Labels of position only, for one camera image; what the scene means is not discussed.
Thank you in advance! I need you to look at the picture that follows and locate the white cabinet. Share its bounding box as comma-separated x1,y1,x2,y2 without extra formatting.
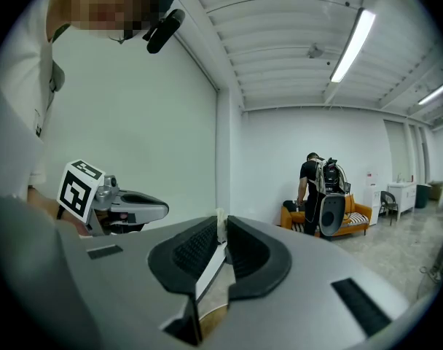
387,180,417,222

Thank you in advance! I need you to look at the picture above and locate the person's white shirt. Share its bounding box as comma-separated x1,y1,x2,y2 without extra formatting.
0,0,85,206

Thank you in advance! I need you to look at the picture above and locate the striped cushion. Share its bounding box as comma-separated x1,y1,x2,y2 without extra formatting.
343,211,370,226

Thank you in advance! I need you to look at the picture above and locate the black chair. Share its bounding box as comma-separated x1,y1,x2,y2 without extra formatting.
378,190,399,226

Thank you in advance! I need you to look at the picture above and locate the long ceiling tube light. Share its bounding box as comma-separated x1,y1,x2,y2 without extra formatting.
417,79,443,106
329,7,377,84

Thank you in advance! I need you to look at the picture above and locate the person's head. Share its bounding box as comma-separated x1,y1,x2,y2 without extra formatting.
46,0,161,44

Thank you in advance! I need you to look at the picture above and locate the white tea bag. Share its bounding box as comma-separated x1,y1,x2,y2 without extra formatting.
214,207,228,247

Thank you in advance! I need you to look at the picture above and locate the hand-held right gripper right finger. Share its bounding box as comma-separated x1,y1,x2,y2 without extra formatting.
205,214,423,350

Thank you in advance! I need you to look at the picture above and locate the orange sofa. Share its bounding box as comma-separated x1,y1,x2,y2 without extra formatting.
280,194,373,238

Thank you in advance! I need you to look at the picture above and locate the person's left forearm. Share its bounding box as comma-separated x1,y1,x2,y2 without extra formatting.
26,186,64,221

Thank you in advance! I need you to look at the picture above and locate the black head-worn camera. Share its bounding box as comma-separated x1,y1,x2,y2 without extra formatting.
141,8,187,55

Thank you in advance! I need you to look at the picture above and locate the dark green bin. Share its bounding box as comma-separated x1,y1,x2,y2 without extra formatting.
415,183,431,209

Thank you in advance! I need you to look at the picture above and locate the white water dispenser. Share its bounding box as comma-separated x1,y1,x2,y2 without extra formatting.
363,171,382,226

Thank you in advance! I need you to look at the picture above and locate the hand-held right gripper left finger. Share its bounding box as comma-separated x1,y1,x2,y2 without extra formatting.
57,215,219,350

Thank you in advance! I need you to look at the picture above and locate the grey rounded device shell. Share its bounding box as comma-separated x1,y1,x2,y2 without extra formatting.
318,192,348,238

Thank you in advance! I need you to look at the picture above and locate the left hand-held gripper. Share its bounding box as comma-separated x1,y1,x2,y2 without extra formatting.
56,158,170,238

